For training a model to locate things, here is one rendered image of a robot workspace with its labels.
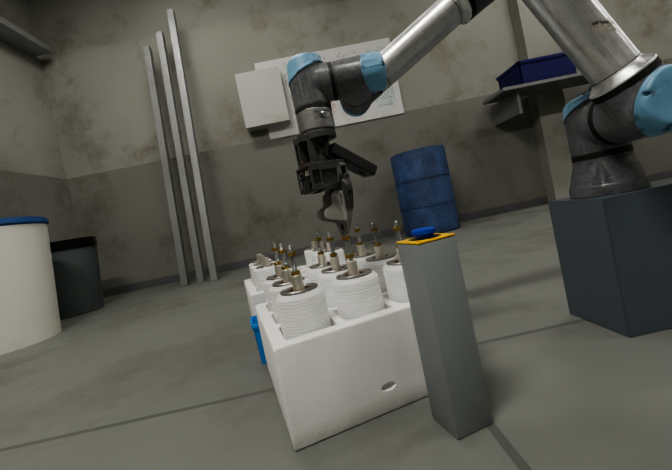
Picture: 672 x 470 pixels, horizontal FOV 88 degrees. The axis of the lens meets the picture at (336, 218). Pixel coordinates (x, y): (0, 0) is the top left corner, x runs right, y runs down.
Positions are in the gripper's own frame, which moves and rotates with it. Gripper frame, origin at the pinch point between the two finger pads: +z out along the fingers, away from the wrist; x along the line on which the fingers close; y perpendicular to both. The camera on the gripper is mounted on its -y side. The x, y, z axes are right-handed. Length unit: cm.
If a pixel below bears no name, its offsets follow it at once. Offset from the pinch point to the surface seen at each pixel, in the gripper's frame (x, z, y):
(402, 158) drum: -190, -39, -176
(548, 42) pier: -147, -133, -363
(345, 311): 1.8, 15.8, 5.1
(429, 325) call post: 19.7, 16.8, -0.2
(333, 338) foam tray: 6.3, 18.2, 10.7
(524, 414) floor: 24.2, 34.8, -12.0
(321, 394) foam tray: 5.6, 27.0, 14.8
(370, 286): 4.8, 11.9, 0.2
